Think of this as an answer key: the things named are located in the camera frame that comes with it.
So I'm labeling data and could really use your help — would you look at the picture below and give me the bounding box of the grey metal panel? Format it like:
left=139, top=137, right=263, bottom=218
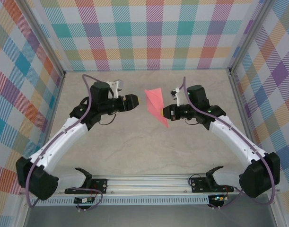
left=23, top=205, right=277, bottom=227

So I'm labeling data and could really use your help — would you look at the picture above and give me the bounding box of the left gripper thin black wire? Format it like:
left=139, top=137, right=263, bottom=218
left=98, top=112, right=116, bottom=125

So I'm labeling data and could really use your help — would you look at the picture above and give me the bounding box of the gripper thin black wire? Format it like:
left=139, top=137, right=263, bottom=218
left=98, top=112, right=116, bottom=125
left=184, top=117, right=201, bottom=125

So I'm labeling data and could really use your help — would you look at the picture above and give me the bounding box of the right gripper thin black wire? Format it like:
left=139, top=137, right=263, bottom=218
left=184, top=117, right=201, bottom=125

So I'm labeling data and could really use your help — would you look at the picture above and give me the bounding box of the aluminium table side rail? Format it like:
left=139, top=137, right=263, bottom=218
left=228, top=68, right=264, bottom=175
left=34, top=70, right=67, bottom=178

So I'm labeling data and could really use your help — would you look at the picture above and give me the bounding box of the perforated metal cable duct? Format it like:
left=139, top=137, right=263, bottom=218
left=30, top=198, right=210, bottom=206

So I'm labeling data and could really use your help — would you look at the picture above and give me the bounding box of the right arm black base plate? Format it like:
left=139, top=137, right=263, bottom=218
left=191, top=177, right=234, bottom=193

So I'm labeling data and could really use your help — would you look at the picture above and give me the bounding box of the aluminium frame post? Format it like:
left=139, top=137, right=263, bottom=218
left=228, top=0, right=275, bottom=76
left=18, top=0, right=67, bottom=79

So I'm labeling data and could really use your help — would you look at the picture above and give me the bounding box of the pink cloth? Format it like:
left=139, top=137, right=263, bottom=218
left=144, top=87, right=170, bottom=129

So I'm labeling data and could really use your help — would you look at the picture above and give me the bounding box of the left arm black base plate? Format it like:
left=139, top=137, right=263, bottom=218
left=64, top=177, right=109, bottom=195

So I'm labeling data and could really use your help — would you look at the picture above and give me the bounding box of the aluminium frame leg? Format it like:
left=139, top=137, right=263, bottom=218
left=15, top=195, right=31, bottom=227
left=267, top=193, right=284, bottom=227

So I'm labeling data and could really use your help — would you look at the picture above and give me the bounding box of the black circuit board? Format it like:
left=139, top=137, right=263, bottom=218
left=74, top=196, right=96, bottom=204

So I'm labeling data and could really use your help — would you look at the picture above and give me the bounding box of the aluminium mounting rail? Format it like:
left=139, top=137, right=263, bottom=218
left=19, top=174, right=281, bottom=196

